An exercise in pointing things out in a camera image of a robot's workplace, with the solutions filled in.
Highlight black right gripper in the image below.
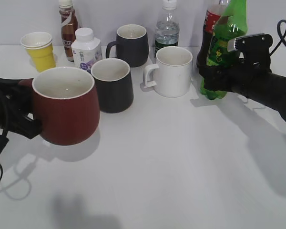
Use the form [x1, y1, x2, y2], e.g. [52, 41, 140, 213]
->
[199, 57, 272, 95]

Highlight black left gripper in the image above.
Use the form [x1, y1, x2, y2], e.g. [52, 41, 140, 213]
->
[0, 79, 42, 139]

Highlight red ceramic mug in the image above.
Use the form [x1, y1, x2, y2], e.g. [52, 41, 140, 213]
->
[19, 67, 100, 146]

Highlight green soda bottle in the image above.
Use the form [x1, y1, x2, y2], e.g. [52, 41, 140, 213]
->
[200, 0, 249, 100]

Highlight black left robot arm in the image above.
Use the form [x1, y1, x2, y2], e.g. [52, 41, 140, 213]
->
[0, 78, 42, 139]

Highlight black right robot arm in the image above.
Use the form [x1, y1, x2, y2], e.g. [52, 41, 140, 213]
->
[199, 61, 286, 122]

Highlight yellow paper cup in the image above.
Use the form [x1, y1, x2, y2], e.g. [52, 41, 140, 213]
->
[20, 31, 56, 72]

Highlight white ceramic mug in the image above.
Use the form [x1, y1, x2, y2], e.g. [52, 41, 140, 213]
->
[143, 46, 193, 98]

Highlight dark cola bottle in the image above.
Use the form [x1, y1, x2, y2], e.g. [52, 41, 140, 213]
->
[196, 0, 227, 68]

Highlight clear water bottle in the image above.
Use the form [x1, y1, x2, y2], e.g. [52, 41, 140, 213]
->
[154, 0, 180, 57]

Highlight white yogurt drink bottle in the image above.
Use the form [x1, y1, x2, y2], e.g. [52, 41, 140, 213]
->
[71, 28, 102, 73]

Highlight rear black ceramic mug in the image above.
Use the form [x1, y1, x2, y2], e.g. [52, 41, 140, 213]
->
[105, 24, 149, 68]

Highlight black ceramic mug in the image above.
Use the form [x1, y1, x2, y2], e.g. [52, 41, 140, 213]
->
[105, 24, 149, 68]
[91, 58, 134, 114]

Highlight brown tea bottle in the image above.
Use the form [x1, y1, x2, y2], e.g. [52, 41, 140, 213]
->
[59, 0, 79, 62]

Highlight front black ceramic mug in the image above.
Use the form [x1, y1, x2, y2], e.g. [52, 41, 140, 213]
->
[91, 58, 134, 114]

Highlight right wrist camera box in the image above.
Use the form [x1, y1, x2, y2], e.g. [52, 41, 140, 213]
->
[227, 33, 273, 68]

